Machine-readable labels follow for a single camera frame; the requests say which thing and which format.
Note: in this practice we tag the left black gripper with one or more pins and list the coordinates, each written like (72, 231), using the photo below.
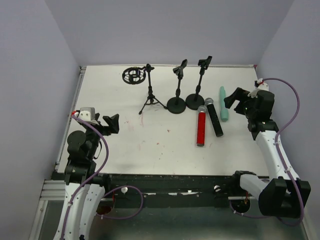
(100, 125)

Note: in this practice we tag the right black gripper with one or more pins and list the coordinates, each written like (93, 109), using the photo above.
(241, 103)

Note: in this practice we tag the black glitter microphone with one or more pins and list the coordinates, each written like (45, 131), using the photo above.
(209, 103)

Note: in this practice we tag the black tripod mic stand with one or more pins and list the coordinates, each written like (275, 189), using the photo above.
(136, 75)

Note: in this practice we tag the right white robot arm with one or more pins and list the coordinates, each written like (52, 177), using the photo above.
(285, 195)

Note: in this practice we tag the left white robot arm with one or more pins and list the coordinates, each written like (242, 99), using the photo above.
(84, 184)

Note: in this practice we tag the right round-base mic stand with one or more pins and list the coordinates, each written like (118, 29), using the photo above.
(195, 100)

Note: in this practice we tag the round-base mic stand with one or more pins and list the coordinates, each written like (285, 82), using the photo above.
(195, 100)
(176, 105)

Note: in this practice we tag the middle round-base mic stand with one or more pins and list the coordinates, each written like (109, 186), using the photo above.
(176, 105)

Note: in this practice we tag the teal green microphone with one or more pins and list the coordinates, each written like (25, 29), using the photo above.
(224, 114)

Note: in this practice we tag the red glitter microphone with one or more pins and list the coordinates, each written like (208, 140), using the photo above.
(201, 126)

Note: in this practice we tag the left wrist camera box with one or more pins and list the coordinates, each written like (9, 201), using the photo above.
(86, 114)

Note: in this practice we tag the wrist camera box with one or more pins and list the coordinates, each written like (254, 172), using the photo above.
(259, 86)
(86, 114)

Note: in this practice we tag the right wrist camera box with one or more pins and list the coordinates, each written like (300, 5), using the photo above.
(259, 86)

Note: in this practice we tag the black front mounting rail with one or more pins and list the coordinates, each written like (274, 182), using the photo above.
(173, 191)

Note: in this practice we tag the aluminium frame profile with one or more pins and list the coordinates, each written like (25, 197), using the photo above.
(53, 190)

